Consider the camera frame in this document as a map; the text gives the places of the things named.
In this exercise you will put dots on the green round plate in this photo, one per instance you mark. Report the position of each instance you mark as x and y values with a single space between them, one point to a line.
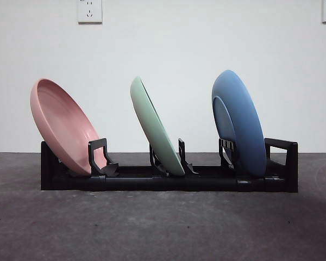
155 127

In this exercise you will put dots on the blue round plate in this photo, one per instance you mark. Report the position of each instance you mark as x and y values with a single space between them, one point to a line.
247 114

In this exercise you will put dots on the pink round plate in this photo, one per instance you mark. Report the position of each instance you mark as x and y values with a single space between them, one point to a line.
62 119

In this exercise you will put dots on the black plastic dish rack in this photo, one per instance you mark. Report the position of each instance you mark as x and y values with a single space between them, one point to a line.
141 183

